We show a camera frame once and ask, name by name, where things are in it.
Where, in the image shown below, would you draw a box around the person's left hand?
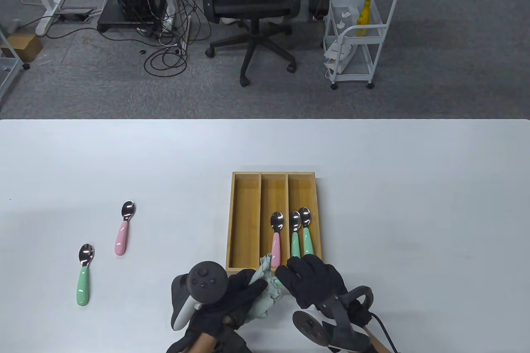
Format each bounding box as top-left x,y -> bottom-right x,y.
184,269 -> 267,337

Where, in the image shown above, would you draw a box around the pink handled baby spoon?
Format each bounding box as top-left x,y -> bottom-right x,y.
270,212 -> 285,269
114,201 -> 136,256

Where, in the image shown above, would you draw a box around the bundle of black cables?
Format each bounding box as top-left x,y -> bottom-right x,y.
137,0 -> 214,78

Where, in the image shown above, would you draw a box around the brown cardboard box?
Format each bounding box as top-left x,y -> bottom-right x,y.
6,33 -> 43,63

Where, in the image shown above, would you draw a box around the person's right forearm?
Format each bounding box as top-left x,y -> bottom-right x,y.
364,330 -> 390,353

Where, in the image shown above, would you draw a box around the white metal rack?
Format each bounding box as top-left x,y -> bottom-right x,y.
0,22 -> 31,101

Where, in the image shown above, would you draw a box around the person's right hand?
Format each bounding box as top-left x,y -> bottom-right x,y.
275,255 -> 348,310

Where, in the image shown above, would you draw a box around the green fish scale cleaning cloth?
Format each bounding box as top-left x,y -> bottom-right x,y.
244,254 -> 284,322

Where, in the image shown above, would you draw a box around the black computer stand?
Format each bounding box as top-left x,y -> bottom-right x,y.
96,0 -> 168,34

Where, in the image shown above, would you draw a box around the yellow bottle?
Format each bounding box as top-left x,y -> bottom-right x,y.
356,0 -> 372,37

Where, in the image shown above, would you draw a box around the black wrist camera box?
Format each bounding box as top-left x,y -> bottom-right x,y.
217,326 -> 251,353

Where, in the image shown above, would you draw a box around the black sensor cable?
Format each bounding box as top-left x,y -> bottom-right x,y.
369,312 -> 400,353

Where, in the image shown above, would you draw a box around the white metal trolley cart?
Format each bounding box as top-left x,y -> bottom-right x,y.
323,0 -> 398,89

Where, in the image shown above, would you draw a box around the person's left forearm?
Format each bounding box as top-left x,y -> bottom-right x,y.
193,334 -> 218,353

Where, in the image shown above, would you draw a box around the black mesh office chair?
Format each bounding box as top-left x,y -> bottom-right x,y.
190,0 -> 309,87

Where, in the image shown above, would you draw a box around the white printed bag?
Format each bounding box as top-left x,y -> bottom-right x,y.
323,41 -> 356,73

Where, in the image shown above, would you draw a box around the wooden three-compartment tray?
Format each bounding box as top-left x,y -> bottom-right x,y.
226,171 -> 323,275

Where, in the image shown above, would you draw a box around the green handled baby spoon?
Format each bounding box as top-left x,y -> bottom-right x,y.
76,244 -> 95,307
298,207 -> 315,256
289,211 -> 301,258

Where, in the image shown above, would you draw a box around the black hand controller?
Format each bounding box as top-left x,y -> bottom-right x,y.
292,286 -> 374,351
171,261 -> 229,331

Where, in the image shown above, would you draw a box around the black floor socket box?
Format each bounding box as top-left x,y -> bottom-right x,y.
57,8 -> 94,22

